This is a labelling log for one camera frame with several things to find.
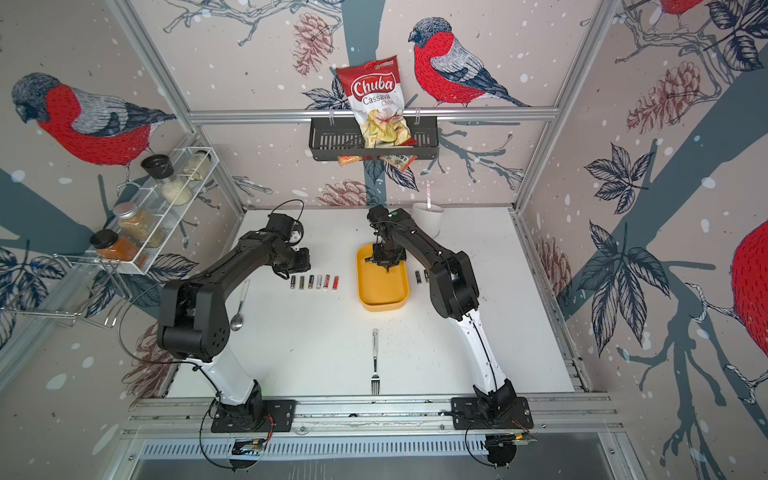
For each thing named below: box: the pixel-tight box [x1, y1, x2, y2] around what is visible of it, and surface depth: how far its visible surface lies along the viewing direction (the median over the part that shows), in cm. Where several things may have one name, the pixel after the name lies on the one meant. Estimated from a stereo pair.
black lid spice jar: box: [140, 154, 192, 206], surface depth 76 cm
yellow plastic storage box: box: [356, 243, 410, 312], surface depth 99 cm
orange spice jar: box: [90, 229, 139, 261], surface depth 62 cm
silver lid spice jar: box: [113, 202, 165, 248], surface depth 67 cm
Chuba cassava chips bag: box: [336, 56, 418, 173], surface depth 86 cm
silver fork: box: [371, 328, 380, 395], surface depth 81 cm
